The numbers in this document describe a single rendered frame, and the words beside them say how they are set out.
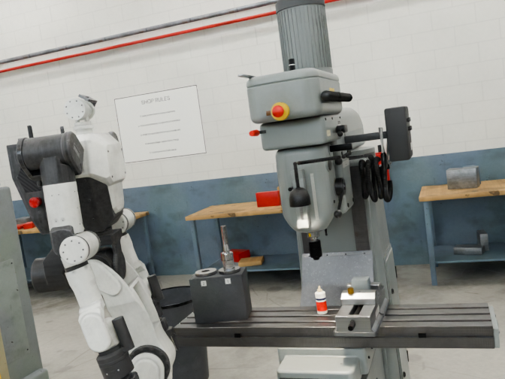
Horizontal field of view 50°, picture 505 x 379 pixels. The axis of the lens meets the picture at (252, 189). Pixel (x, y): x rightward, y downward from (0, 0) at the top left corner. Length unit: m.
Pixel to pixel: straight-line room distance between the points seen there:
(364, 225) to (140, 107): 5.12
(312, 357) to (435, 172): 4.34
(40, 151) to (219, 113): 5.23
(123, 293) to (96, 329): 0.23
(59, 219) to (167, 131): 5.50
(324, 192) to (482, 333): 0.71
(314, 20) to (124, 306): 1.29
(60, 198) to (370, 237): 1.39
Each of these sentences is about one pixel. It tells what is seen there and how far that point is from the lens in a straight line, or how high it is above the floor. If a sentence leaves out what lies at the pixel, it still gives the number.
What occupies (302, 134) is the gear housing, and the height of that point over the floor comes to 1.67.
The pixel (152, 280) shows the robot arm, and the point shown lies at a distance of 2.04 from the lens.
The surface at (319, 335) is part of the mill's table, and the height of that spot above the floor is 0.93.
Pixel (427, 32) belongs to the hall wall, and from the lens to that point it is 6.25.
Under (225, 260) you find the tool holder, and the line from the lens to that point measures 2.23.
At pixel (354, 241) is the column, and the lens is 2.47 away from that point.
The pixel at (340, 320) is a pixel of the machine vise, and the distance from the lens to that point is 1.96.
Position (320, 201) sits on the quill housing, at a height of 1.42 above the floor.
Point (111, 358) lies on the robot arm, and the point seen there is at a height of 1.14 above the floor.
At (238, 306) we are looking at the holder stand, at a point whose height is 1.02.
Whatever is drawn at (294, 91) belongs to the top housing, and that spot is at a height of 1.82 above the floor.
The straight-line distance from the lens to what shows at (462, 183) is 5.71.
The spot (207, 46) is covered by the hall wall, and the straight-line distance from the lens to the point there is 6.81.
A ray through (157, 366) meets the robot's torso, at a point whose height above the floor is 1.02.
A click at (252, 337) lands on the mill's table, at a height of 0.92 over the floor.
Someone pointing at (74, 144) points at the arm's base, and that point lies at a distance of 1.60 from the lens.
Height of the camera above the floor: 1.70
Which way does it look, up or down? 6 degrees down
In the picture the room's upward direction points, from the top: 8 degrees counter-clockwise
